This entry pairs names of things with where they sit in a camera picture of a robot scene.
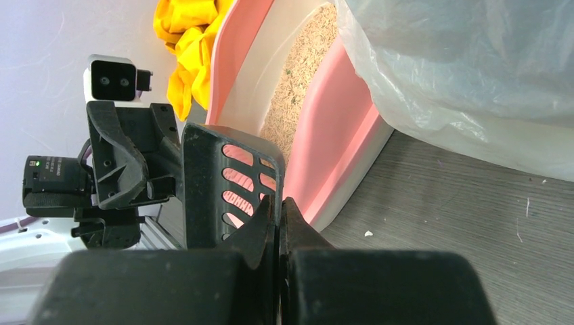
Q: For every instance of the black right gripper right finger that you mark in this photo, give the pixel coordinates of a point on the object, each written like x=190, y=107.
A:
x=327, y=285

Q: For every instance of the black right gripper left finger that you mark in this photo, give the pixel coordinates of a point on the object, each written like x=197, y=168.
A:
x=229, y=284

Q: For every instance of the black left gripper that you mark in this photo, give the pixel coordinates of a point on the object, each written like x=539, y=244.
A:
x=136, y=153

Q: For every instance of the black litter scoop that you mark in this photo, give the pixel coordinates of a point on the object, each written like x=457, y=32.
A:
x=218, y=160

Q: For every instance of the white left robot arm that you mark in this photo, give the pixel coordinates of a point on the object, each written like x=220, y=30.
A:
x=64, y=187

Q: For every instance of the pink litter box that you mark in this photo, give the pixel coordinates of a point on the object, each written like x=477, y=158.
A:
x=340, y=132

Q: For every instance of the beige cat litter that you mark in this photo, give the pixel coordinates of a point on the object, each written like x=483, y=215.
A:
x=306, y=54

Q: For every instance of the yellow cloth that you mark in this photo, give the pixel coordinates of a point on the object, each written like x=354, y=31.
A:
x=189, y=29

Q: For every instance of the white plastic bin liner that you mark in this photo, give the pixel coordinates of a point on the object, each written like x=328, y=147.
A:
x=492, y=80

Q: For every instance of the aluminium rail frame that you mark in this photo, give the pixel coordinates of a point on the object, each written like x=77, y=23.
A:
x=153, y=235

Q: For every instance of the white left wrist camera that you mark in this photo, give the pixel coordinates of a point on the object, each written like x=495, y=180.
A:
x=115, y=79

